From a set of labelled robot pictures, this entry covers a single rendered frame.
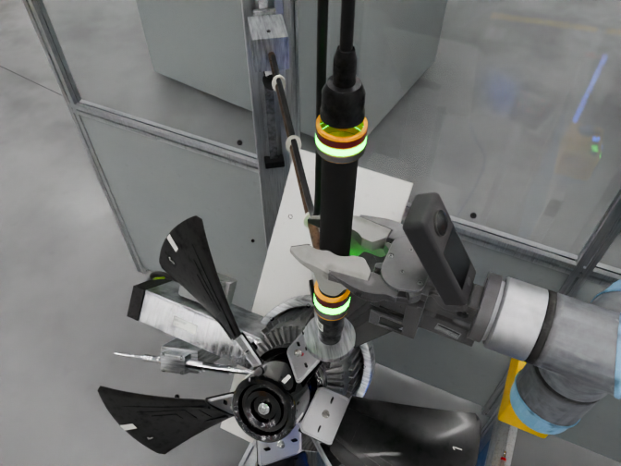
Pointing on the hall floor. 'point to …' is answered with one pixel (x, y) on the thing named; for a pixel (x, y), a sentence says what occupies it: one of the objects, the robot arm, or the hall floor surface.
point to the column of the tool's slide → (273, 190)
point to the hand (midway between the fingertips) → (310, 232)
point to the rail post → (487, 432)
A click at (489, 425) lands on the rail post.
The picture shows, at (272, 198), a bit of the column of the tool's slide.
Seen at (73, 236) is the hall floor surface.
